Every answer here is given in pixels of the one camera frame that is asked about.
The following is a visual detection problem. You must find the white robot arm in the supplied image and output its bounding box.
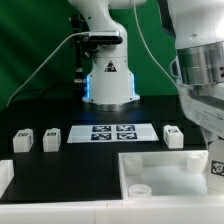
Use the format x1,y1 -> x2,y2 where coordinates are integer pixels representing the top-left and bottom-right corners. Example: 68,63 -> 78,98
68,0 -> 224,139

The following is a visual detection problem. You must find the white square tabletop tray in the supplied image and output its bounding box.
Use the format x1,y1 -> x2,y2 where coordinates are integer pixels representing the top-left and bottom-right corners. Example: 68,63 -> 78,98
118,149 -> 224,201

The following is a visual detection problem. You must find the white left obstacle block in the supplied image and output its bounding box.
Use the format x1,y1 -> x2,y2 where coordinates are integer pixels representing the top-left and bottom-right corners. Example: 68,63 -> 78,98
0,160 -> 14,198

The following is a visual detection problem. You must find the white sheet with markers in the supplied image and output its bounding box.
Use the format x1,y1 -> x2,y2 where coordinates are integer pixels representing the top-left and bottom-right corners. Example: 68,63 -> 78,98
67,123 -> 159,143

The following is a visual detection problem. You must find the white camera cable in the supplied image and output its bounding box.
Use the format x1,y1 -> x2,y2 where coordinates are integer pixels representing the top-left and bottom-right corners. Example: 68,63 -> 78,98
5,31 -> 90,108

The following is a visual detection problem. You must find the white front rail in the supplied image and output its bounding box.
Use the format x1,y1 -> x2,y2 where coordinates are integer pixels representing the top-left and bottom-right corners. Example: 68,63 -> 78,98
0,197 -> 224,224

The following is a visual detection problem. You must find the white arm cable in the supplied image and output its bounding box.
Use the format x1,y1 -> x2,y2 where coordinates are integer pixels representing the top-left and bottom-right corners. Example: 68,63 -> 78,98
132,0 -> 181,91

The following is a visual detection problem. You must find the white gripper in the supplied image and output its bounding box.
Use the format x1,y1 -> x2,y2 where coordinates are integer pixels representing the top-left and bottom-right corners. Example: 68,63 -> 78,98
179,84 -> 224,139

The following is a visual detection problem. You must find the black camera on stand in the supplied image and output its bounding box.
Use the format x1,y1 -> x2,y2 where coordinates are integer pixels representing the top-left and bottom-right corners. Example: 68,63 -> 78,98
69,14 -> 122,85

